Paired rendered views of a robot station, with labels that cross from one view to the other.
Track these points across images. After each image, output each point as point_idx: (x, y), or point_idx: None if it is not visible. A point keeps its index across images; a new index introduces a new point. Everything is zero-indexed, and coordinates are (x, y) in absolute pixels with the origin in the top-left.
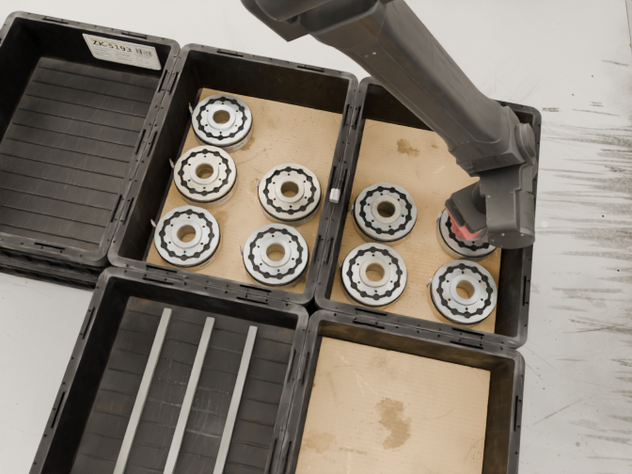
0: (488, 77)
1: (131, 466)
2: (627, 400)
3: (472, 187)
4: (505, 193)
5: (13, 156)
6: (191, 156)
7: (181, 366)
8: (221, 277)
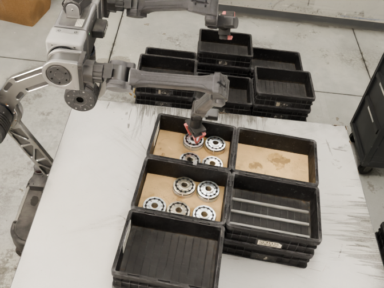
0: (112, 141)
1: (280, 230)
2: (232, 123)
3: (192, 128)
4: (209, 110)
5: None
6: None
7: (247, 219)
8: (226, 192)
